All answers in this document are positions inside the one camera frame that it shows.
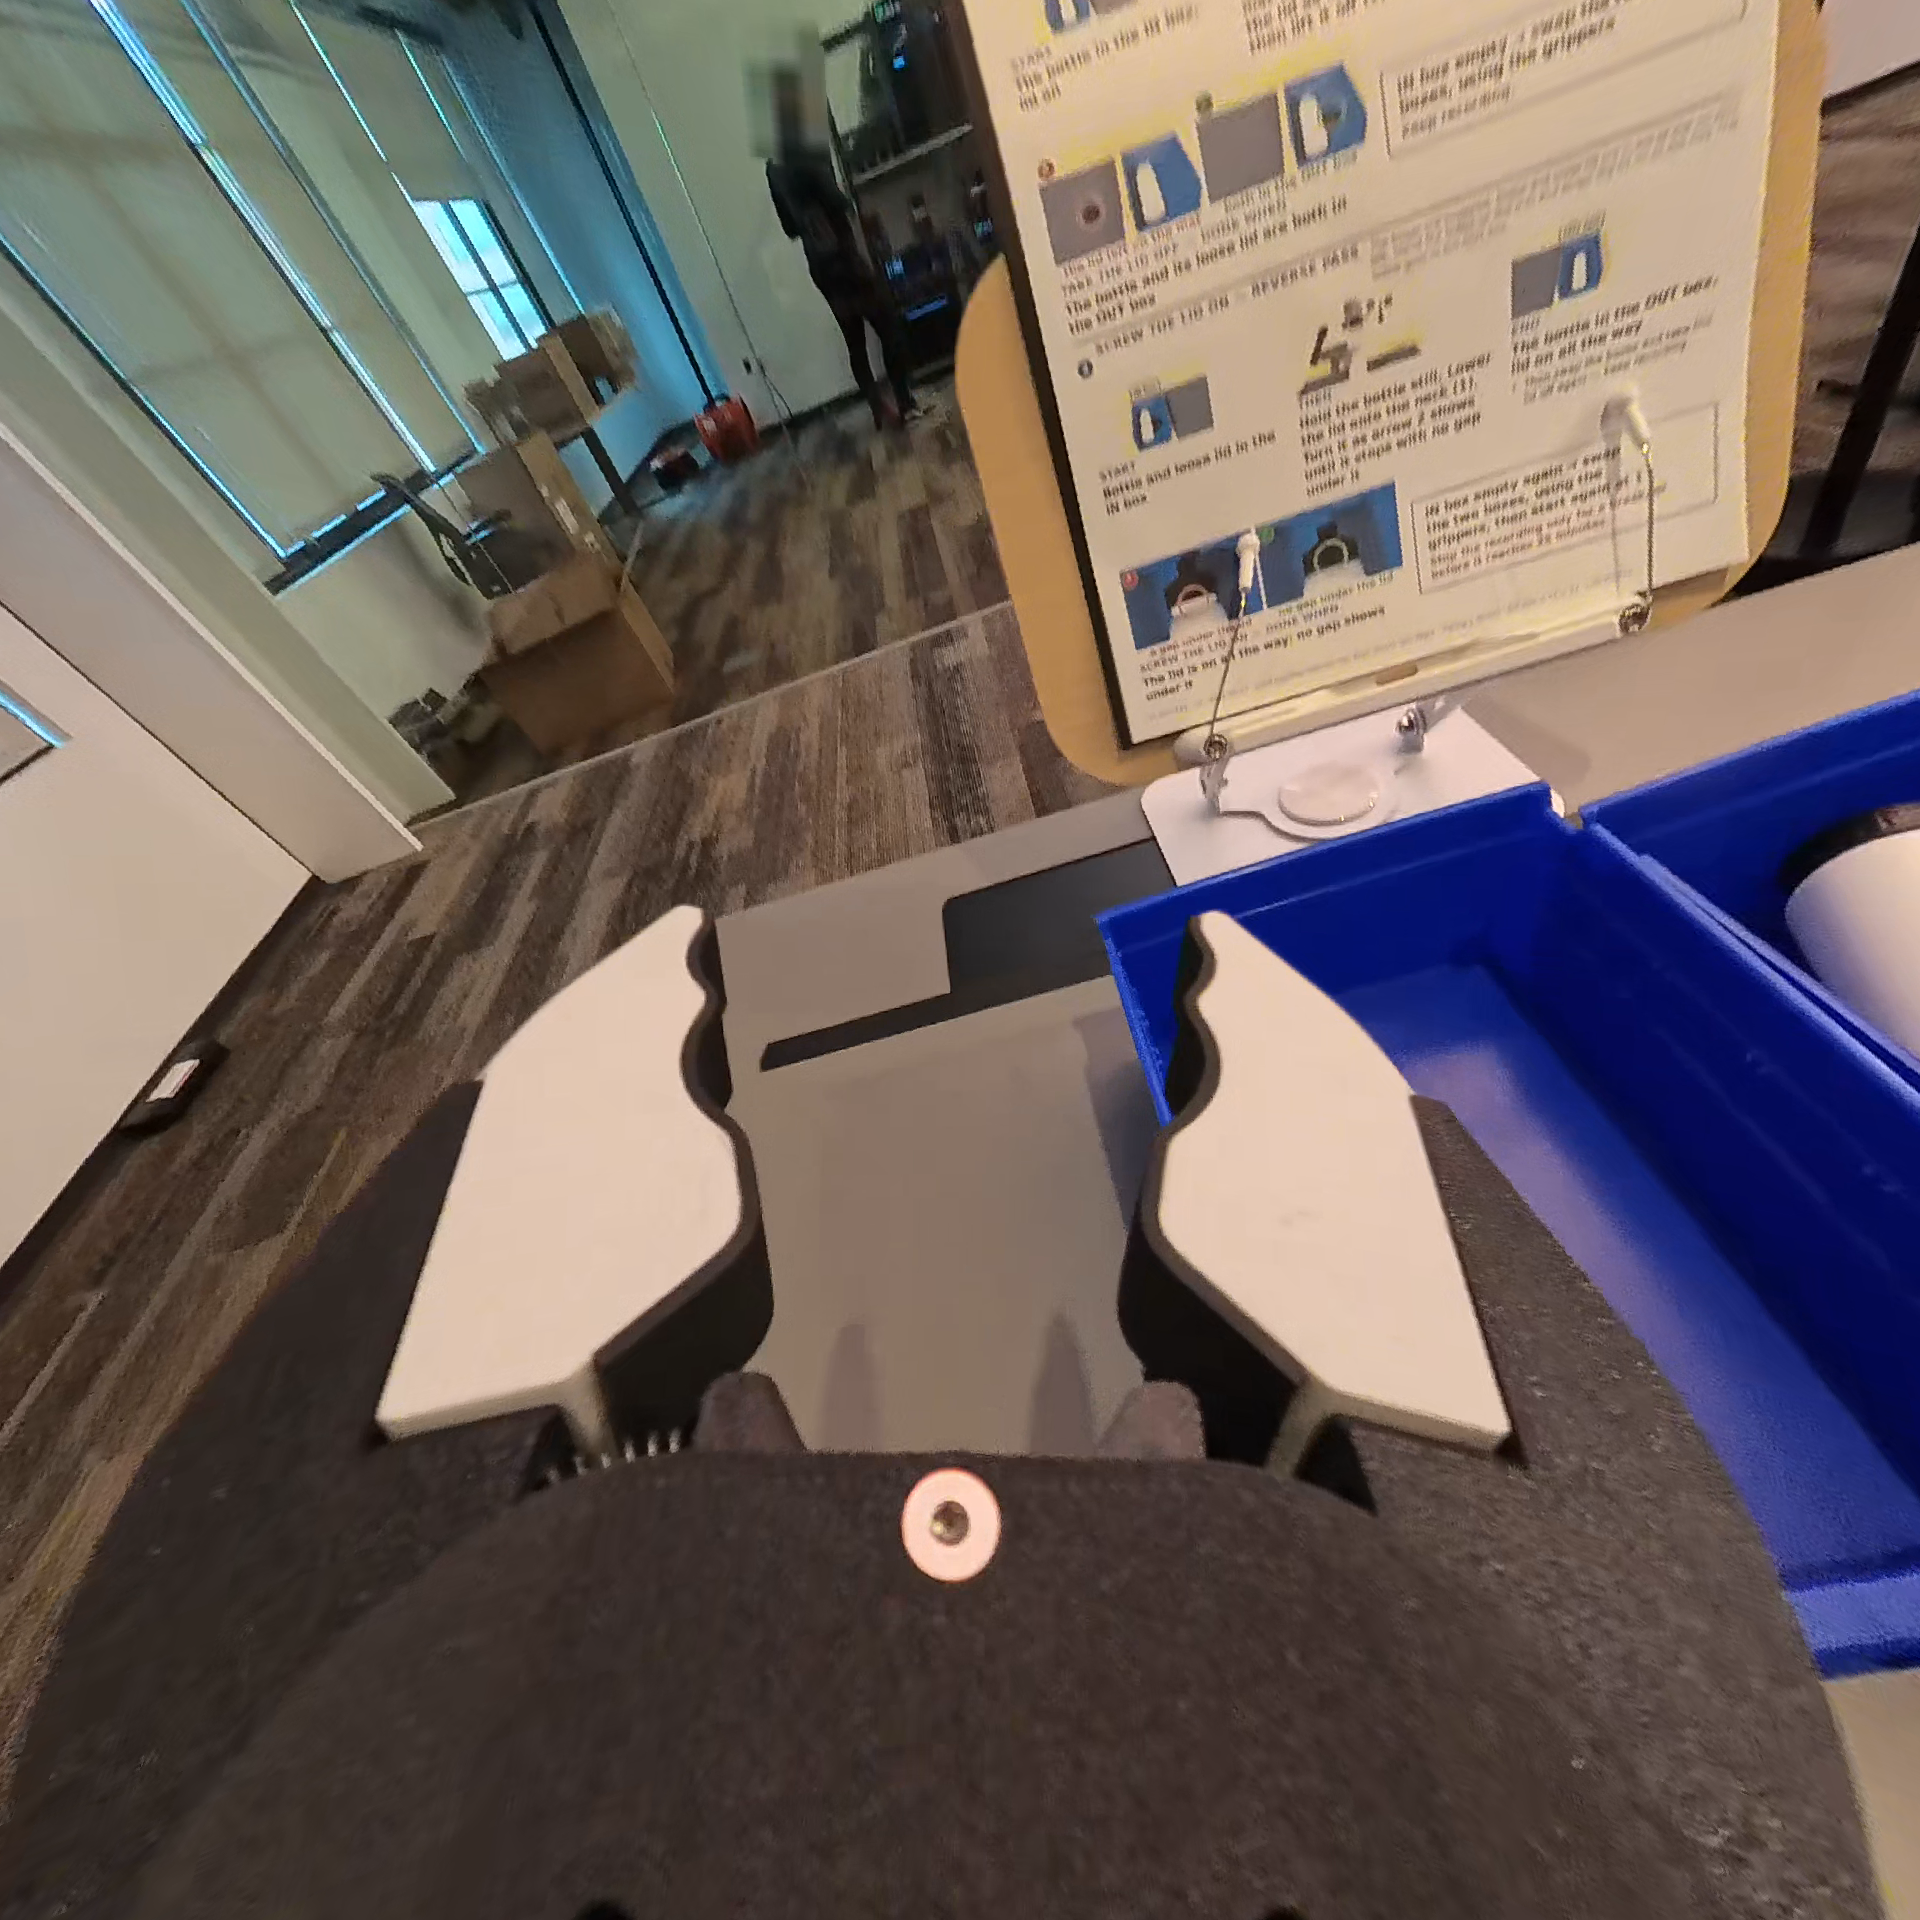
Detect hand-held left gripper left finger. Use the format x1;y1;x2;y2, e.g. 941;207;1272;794
373;902;776;1466

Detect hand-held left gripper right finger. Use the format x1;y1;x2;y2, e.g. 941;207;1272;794
1117;910;1517;1475

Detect tall cardboard box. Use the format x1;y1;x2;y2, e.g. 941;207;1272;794
450;433;616;602

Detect metal page holder wire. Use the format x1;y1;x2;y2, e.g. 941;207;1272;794
1600;385;1664;634
1199;529;1263;758

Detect black storage shelf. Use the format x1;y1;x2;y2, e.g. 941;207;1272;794
831;0;1004;325

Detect black table cable cover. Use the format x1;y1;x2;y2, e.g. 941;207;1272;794
758;843;1174;1070

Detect stacked cardboard boxes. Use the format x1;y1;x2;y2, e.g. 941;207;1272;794
461;307;640;444

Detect wooden document board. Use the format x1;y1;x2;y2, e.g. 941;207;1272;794
954;0;1829;788

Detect large open cardboard box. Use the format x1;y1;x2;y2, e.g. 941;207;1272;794
477;557;680;754

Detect printed instruction sheet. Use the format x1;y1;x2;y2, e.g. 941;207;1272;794
960;0;1787;747

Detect black device on floor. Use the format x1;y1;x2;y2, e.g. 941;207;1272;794
117;1041;230;1135

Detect black swivel chair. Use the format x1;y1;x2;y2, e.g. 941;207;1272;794
373;469;518;602

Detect large window with blinds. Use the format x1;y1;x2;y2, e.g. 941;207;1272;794
0;0;600;589

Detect white plastic bottle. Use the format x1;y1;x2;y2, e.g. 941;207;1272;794
1778;833;1920;1058

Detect blue plastic bin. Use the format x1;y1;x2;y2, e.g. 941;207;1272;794
1098;785;1920;1681
1576;692;1920;1081

